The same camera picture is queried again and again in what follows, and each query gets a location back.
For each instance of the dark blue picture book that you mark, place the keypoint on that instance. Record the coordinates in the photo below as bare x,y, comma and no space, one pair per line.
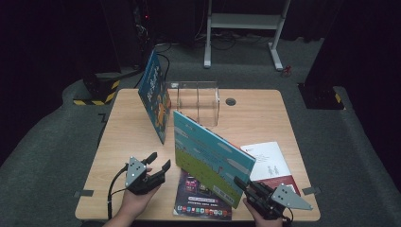
154,97

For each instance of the white and red book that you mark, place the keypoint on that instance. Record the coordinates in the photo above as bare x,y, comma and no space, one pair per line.
268,157

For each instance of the dark equipment with red light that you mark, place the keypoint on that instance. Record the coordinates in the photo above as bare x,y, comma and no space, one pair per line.
143,28

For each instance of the small red floor object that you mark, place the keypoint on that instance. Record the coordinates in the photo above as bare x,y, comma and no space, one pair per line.
286,71

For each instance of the black yellow striped stand base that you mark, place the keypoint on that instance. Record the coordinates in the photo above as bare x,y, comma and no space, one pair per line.
99,91

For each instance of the black stand base yellow mark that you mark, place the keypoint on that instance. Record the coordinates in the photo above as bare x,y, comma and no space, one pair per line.
320,97

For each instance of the grey round table grommet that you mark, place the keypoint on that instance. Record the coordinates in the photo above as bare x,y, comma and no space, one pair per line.
230,101

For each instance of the person's right hand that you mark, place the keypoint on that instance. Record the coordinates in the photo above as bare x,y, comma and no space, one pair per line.
266,222

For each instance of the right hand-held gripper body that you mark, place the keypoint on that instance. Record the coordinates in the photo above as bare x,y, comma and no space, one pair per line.
268,201

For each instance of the light blue picture book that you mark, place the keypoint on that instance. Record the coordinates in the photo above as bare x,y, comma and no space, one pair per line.
205,157

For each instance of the grey tape piece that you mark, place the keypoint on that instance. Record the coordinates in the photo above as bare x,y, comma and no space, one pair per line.
83,193
311,190

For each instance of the clear acrylic book rack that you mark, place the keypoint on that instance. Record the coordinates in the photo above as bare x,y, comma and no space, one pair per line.
201,104

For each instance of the dark purple magazine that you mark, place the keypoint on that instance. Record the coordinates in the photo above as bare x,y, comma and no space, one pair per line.
195,205

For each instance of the white metal stand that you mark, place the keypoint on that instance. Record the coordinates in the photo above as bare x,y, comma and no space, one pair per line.
244,21

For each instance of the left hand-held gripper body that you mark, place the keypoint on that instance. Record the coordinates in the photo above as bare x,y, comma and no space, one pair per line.
138,179

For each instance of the person's left hand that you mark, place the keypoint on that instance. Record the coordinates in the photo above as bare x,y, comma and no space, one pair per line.
135,205

